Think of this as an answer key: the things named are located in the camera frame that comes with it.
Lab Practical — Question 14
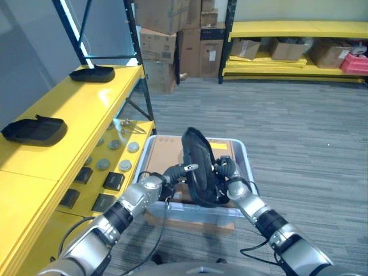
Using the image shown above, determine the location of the tall brown cardboard box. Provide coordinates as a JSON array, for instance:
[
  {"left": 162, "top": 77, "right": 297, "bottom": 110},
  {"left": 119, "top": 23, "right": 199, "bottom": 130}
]
[{"left": 177, "top": 28, "right": 202, "bottom": 78}]

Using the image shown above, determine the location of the red plastic bin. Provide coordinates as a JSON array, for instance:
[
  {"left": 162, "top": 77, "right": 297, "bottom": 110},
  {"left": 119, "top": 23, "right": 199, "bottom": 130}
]
[{"left": 339, "top": 52, "right": 368, "bottom": 76}]

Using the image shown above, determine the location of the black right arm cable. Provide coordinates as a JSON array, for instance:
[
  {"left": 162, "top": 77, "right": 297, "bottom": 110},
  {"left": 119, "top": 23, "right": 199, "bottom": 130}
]
[{"left": 239, "top": 178, "right": 279, "bottom": 261}]

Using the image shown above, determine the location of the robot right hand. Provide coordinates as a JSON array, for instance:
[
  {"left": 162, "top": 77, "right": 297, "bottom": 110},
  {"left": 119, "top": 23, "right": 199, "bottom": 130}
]
[{"left": 212, "top": 155, "right": 240, "bottom": 179}]

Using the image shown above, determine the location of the black sole-shaped part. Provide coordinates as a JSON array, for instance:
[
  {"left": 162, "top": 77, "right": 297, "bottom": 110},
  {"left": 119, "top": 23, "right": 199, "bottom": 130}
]
[
  {"left": 1, "top": 114, "right": 68, "bottom": 148},
  {"left": 68, "top": 65, "right": 116, "bottom": 83},
  {"left": 181, "top": 126, "right": 228, "bottom": 208}
]

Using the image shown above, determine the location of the black and brown carton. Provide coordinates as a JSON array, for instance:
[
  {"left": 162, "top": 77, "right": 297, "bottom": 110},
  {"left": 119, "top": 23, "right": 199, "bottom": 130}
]
[{"left": 200, "top": 27, "right": 227, "bottom": 78}]

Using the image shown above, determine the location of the small brown cardboard box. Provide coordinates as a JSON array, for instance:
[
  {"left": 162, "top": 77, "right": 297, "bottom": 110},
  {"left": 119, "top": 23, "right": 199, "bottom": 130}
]
[{"left": 200, "top": 8, "right": 219, "bottom": 29}]

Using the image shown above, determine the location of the open cardboard box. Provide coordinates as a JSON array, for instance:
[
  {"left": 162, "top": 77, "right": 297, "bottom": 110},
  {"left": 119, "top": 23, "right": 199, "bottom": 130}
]
[
  {"left": 229, "top": 38, "right": 262, "bottom": 61},
  {"left": 308, "top": 39, "right": 354, "bottom": 70},
  {"left": 269, "top": 36, "right": 308, "bottom": 62}
]

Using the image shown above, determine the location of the yellow metal shelf unit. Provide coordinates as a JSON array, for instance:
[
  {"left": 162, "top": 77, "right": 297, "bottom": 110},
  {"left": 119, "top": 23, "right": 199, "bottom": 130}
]
[{"left": 0, "top": 0, "right": 158, "bottom": 276}]

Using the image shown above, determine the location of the cardboard box with labels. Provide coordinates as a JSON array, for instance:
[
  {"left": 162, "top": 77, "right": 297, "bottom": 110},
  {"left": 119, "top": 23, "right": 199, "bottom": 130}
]
[{"left": 139, "top": 26, "right": 178, "bottom": 65}]

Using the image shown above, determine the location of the translucent plastic box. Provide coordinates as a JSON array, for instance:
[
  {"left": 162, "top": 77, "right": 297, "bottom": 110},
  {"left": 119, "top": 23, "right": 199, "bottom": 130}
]
[{"left": 132, "top": 134, "right": 260, "bottom": 223}]

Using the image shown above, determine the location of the grey robot torso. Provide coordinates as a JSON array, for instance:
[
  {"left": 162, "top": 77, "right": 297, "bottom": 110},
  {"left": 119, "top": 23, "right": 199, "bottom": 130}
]
[{"left": 123, "top": 263, "right": 291, "bottom": 276}]

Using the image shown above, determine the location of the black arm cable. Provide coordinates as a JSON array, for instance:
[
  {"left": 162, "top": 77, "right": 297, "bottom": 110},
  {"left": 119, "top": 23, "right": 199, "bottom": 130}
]
[
  {"left": 239, "top": 178, "right": 279, "bottom": 261},
  {"left": 123, "top": 171, "right": 173, "bottom": 273}
]

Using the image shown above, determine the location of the long yellow shelf unit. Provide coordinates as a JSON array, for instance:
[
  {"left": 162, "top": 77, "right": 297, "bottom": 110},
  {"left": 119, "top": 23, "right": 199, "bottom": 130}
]
[{"left": 217, "top": 0, "right": 368, "bottom": 85}]

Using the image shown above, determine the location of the plain brown cardboard box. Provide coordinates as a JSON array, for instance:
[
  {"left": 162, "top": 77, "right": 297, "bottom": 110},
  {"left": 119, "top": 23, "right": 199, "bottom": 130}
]
[{"left": 143, "top": 59, "right": 177, "bottom": 95}]

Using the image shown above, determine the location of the small black square box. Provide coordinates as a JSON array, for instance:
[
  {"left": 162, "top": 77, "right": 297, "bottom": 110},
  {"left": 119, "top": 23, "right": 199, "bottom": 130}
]
[
  {"left": 59, "top": 189, "right": 81, "bottom": 209},
  {"left": 102, "top": 171, "right": 126, "bottom": 191},
  {"left": 91, "top": 193, "right": 117, "bottom": 213},
  {"left": 74, "top": 166, "right": 94, "bottom": 185}
]

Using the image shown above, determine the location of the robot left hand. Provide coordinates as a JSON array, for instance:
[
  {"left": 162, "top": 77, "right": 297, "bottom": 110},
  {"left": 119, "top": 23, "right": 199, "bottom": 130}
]
[{"left": 161, "top": 163, "right": 200, "bottom": 187}]

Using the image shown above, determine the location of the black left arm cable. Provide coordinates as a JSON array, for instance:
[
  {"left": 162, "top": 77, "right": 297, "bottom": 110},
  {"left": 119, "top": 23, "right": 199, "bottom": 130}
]
[{"left": 123, "top": 171, "right": 173, "bottom": 273}]

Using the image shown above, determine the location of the large brown cardboard box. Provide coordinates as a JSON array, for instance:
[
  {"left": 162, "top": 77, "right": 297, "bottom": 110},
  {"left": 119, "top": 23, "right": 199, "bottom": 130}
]
[{"left": 134, "top": 0, "right": 191, "bottom": 36}]

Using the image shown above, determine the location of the flat cardboard base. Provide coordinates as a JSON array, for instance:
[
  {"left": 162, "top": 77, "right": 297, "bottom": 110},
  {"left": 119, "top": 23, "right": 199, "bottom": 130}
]
[{"left": 143, "top": 212, "right": 236, "bottom": 236}]

